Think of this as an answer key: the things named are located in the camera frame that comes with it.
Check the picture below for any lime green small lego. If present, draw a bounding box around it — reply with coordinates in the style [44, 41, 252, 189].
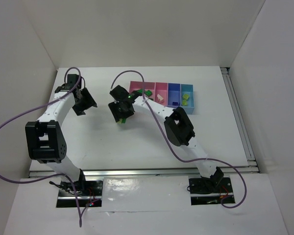
[182, 100, 188, 106]

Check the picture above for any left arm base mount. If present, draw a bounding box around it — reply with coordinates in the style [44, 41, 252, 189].
[49, 180, 103, 208]

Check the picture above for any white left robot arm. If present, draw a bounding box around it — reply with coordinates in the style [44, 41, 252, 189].
[25, 73, 97, 193]

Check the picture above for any aluminium side rail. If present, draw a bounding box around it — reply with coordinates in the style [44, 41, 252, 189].
[220, 67, 260, 173]

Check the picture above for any aluminium front rail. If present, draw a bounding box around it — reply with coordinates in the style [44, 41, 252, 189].
[28, 167, 219, 179]

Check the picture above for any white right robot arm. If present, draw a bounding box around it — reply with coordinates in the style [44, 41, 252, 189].
[108, 85, 224, 194]

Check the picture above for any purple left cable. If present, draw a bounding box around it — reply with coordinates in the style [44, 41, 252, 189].
[0, 67, 85, 228]

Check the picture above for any blue plastic container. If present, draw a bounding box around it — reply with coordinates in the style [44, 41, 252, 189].
[168, 83, 195, 115]

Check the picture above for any lime green square lego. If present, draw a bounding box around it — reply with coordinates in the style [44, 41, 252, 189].
[182, 94, 190, 101]

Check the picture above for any pink plastic container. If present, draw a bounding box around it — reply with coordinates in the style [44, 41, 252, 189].
[129, 81, 169, 106]

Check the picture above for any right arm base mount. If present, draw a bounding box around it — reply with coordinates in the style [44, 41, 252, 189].
[187, 177, 236, 206]

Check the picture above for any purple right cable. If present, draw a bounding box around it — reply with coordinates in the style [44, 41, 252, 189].
[111, 70, 247, 209]

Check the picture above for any purple cable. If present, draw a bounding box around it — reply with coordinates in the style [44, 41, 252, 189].
[111, 70, 247, 209]
[0, 67, 85, 228]

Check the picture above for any lime and green lego stack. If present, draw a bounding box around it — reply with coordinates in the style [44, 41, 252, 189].
[117, 118, 126, 124]

